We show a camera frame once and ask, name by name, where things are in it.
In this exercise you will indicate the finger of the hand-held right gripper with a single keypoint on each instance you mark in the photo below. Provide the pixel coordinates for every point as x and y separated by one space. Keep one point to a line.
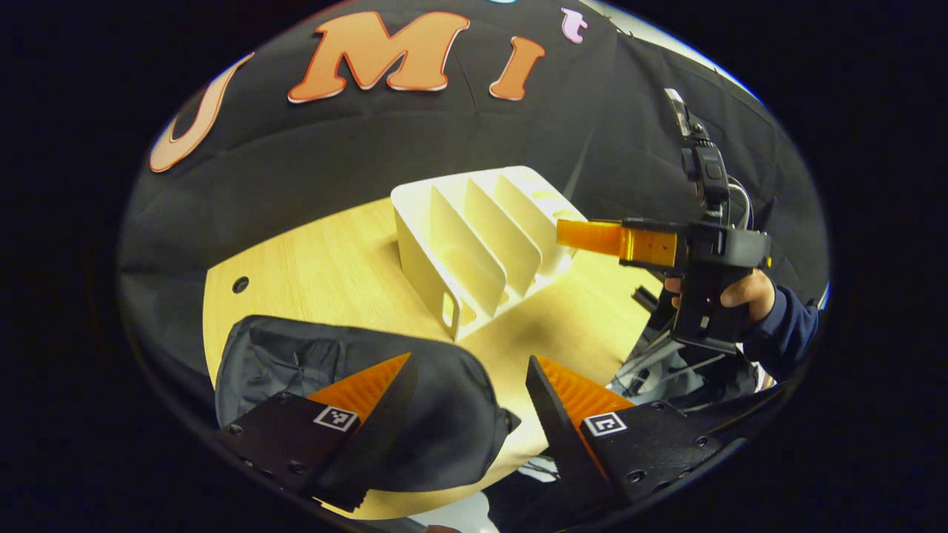
592 235

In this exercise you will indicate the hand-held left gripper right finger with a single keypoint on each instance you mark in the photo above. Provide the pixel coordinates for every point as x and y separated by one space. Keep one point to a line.
552 422

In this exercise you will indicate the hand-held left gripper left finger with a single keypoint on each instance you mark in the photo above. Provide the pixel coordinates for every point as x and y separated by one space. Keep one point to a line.
385 422

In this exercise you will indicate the black schoolbag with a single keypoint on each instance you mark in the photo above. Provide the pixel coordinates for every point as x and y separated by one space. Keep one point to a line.
452 414

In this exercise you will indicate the white bookshelf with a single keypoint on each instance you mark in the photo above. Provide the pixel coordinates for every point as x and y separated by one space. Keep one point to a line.
474 244

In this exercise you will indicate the black backdrop cloth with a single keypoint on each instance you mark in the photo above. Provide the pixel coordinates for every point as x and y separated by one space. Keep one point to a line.
370 141

